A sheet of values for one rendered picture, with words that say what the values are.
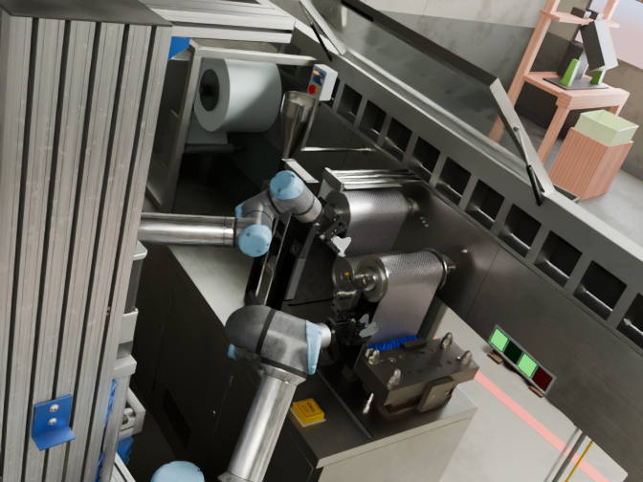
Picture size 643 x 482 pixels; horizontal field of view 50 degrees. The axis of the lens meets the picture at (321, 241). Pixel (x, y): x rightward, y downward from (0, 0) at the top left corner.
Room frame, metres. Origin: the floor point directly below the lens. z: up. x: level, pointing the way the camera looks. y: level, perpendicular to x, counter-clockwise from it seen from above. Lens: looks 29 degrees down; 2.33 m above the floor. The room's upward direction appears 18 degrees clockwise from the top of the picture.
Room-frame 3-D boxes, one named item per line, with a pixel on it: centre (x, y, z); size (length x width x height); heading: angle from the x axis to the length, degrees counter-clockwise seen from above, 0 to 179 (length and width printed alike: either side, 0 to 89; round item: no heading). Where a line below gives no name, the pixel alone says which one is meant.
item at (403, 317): (1.89, -0.31, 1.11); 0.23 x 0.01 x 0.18; 132
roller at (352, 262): (2.02, -0.19, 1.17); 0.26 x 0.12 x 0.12; 132
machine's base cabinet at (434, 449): (2.58, 0.41, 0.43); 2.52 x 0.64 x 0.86; 42
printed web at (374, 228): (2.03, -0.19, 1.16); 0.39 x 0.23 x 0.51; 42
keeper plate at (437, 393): (1.77, -0.50, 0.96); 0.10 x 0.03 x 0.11; 132
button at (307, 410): (1.57, -0.12, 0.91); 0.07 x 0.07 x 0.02; 42
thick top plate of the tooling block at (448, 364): (1.83, -0.42, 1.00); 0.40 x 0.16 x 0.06; 132
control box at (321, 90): (2.27, 0.17, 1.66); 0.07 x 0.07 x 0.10; 49
